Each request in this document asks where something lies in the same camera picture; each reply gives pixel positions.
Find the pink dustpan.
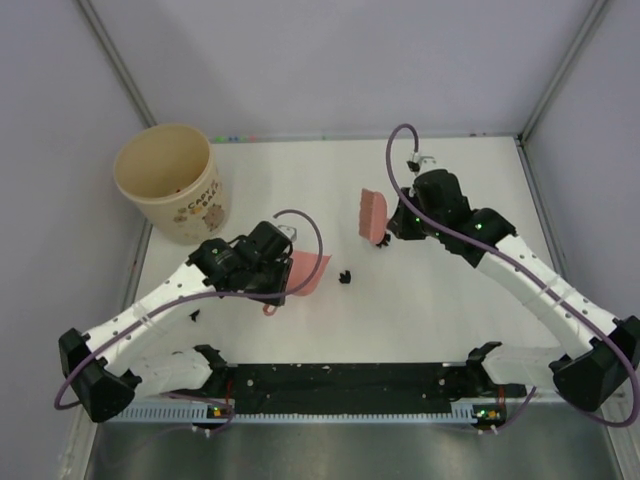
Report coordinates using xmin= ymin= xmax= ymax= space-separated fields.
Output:
xmin=285 ymin=250 xmax=331 ymax=297

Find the pink hand brush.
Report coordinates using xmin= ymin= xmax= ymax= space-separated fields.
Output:
xmin=358 ymin=188 xmax=387 ymax=245

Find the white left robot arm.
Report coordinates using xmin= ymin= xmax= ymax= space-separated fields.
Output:
xmin=58 ymin=221 xmax=296 ymax=423

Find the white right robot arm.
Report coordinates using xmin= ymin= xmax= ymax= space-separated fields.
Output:
xmin=388 ymin=161 xmax=639 ymax=412

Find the black paper scrap centre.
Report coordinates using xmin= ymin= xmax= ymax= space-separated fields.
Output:
xmin=339 ymin=270 xmax=352 ymax=285

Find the beige capybara bucket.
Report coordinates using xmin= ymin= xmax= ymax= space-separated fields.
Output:
xmin=114 ymin=124 xmax=229 ymax=245

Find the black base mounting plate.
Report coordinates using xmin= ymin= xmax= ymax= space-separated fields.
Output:
xmin=192 ymin=347 xmax=506 ymax=414

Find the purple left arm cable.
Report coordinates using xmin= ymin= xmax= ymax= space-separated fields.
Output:
xmin=53 ymin=208 xmax=325 ymax=412

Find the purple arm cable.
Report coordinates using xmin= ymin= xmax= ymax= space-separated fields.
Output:
xmin=53 ymin=208 xmax=325 ymax=412
xmin=386 ymin=123 xmax=640 ymax=428

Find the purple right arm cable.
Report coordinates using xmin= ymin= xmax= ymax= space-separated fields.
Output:
xmin=386 ymin=123 xmax=640 ymax=428

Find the right aluminium frame post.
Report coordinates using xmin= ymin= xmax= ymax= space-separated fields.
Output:
xmin=517 ymin=0 xmax=618 ymax=146

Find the aluminium frame post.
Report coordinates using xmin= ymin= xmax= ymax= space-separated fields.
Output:
xmin=74 ymin=0 xmax=157 ymax=128
xmin=517 ymin=0 xmax=618 ymax=146

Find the grey slotted cable duct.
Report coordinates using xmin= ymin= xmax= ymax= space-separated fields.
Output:
xmin=110 ymin=401 xmax=506 ymax=425

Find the left aluminium frame post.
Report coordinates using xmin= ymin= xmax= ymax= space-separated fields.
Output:
xmin=74 ymin=0 xmax=157 ymax=128

